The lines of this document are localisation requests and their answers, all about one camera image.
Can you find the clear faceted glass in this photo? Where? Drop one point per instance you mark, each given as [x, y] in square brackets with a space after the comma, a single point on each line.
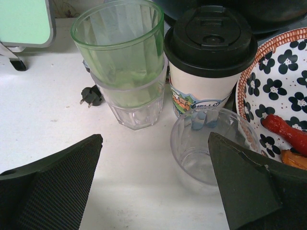
[136, 100]

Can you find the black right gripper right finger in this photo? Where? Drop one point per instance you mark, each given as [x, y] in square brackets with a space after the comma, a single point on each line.
[258, 193]

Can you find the floral patterned plate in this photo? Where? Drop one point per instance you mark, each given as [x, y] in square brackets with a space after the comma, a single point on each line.
[275, 83]

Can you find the small clear glass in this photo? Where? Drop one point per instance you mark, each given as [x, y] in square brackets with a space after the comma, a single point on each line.
[189, 142]

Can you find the black power plug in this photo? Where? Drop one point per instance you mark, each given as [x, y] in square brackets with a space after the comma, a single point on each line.
[92, 96]

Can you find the green plastic tumbler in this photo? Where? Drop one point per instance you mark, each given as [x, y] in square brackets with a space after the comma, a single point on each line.
[122, 35]

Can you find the orange toy food piece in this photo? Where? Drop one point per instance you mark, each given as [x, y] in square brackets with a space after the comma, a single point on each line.
[293, 159]

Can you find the red toy sausage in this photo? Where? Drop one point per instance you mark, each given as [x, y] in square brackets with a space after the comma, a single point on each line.
[295, 137]

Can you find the white cup black lid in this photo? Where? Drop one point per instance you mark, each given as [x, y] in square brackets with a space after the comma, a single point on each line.
[207, 49]

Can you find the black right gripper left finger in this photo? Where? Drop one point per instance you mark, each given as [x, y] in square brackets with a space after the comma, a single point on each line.
[50, 193]

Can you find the green cutting board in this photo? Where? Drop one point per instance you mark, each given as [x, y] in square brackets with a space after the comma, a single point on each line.
[28, 23]

